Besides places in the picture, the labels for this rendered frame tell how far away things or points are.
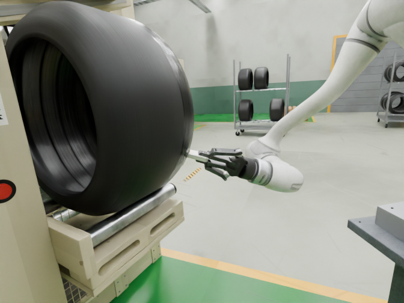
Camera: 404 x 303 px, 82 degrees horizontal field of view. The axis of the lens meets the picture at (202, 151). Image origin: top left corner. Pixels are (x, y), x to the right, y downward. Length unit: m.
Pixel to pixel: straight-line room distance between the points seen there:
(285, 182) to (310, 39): 11.11
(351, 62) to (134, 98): 0.62
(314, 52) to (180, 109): 11.26
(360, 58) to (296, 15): 11.20
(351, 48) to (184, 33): 12.53
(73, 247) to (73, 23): 0.46
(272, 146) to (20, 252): 0.81
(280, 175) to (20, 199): 0.71
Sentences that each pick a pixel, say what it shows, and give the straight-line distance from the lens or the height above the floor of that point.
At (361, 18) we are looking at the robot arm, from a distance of 0.85.
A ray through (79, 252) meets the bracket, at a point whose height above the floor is 0.92.
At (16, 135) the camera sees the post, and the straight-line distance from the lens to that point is 0.58.
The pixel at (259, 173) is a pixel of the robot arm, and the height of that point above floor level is 0.95.
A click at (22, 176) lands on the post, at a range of 0.60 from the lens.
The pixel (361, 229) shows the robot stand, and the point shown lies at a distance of 1.19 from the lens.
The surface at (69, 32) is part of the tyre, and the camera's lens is 0.58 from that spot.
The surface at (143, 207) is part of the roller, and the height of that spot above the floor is 0.91.
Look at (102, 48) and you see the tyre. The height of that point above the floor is 1.31.
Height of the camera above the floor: 1.23
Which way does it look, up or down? 15 degrees down
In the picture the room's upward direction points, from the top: 3 degrees counter-clockwise
